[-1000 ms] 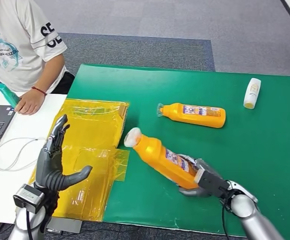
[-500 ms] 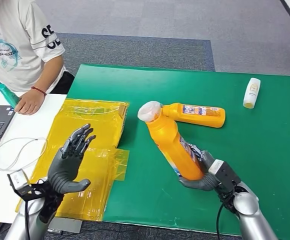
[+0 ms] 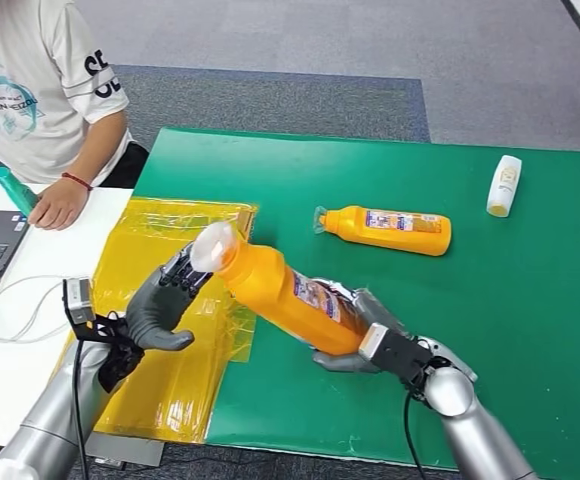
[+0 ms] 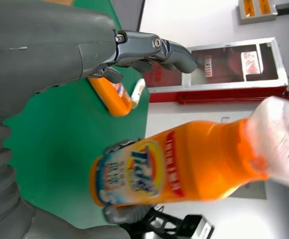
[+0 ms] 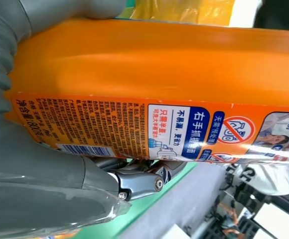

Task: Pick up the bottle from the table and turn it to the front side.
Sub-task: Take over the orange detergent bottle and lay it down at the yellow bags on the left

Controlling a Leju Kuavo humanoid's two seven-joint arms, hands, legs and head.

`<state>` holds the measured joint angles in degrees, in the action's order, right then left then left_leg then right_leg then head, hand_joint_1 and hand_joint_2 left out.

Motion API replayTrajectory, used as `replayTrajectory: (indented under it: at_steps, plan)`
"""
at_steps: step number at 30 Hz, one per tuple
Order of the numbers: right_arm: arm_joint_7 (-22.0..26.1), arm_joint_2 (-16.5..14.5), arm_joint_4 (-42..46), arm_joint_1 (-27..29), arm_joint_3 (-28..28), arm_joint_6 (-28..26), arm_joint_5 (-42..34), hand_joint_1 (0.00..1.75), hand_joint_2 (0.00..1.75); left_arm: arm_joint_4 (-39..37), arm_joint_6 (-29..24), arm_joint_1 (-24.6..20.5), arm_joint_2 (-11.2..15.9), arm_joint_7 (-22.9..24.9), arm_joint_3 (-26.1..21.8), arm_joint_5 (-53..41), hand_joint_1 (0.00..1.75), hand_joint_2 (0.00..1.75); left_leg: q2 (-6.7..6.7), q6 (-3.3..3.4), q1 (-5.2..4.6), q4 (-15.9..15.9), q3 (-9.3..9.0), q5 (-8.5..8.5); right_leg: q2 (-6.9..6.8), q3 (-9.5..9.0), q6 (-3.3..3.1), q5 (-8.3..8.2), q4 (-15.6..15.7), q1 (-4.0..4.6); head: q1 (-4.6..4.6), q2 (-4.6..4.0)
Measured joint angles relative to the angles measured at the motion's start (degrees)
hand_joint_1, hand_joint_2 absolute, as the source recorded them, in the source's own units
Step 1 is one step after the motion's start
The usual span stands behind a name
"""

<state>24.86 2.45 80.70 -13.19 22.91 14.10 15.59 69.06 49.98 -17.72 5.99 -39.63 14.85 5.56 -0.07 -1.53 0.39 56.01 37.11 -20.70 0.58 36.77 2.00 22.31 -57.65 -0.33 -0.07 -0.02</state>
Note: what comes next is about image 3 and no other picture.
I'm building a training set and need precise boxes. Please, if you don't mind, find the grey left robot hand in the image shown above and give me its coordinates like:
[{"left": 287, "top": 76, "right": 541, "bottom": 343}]
[{"left": 125, "top": 241, "right": 216, "bottom": 352}]

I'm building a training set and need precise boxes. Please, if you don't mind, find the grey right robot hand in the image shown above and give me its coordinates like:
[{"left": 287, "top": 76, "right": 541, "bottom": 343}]
[{"left": 312, "top": 278, "right": 406, "bottom": 376}]

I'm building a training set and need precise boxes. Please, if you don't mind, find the orange detergent bottle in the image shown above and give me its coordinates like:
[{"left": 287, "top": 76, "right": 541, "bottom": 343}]
[
  {"left": 313, "top": 204, "right": 452, "bottom": 258},
  {"left": 190, "top": 221, "right": 371, "bottom": 357}
]

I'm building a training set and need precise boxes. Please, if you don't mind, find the small white lotion bottle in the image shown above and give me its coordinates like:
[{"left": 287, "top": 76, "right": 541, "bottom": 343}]
[{"left": 485, "top": 154, "right": 523, "bottom": 219}]

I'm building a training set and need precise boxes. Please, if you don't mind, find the teal bottle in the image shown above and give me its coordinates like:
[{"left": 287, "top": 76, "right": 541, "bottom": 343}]
[{"left": 0, "top": 166, "right": 40, "bottom": 218}]

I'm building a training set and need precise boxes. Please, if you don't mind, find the yellow plastic wrapped box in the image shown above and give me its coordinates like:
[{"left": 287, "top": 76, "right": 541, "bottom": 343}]
[{"left": 52, "top": 196, "right": 260, "bottom": 444}]

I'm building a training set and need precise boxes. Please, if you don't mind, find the flat grey plate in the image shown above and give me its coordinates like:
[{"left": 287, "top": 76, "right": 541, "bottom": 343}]
[{"left": 85, "top": 431, "right": 165, "bottom": 468}]

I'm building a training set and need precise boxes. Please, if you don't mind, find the green table mat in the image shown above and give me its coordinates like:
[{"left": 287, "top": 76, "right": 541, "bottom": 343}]
[{"left": 134, "top": 127, "right": 580, "bottom": 480}]

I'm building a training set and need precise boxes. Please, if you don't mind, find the person's left hand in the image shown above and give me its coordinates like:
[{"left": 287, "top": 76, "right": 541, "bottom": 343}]
[{"left": 27, "top": 177, "right": 91, "bottom": 232}]

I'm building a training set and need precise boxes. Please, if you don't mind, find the person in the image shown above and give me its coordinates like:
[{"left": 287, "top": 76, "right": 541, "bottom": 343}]
[{"left": 0, "top": 0, "right": 150, "bottom": 232}]

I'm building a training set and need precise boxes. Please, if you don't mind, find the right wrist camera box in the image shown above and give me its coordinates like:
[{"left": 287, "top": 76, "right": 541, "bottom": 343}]
[{"left": 359, "top": 323, "right": 433, "bottom": 389}]

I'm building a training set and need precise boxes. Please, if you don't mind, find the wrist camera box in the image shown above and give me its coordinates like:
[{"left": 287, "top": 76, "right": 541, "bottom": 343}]
[
  {"left": 63, "top": 278, "right": 96, "bottom": 326},
  {"left": 359, "top": 323, "right": 433, "bottom": 389}
]

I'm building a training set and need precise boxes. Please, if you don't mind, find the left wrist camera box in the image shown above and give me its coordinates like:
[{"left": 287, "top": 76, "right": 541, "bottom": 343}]
[{"left": 63, "top": 278, "right": 96, "bottom": 326}]

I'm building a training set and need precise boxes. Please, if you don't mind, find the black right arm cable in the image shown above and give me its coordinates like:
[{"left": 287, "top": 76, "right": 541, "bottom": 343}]
[{"left": 402, "top": 390, "right": 428, "bottom": 480}]

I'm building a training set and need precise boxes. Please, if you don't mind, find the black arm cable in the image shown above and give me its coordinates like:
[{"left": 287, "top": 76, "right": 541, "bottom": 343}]
[
  {"left": 71, "top": 337, "right": 91, "bottom": 480},
  {"left": 402, "top": 390, "right": 428, "bottom": 480}
]

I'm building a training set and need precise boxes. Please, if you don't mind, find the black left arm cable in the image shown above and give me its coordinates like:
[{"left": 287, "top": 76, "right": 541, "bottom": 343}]
[{"left": 71, "top": 337, "right": 91, "bottom": 480}]

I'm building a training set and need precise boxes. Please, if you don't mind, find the red wrist bracelet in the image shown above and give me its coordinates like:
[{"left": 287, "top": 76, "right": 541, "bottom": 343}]
[{"left": 61, "top": 171, "right": 94, "bottom": 193}]

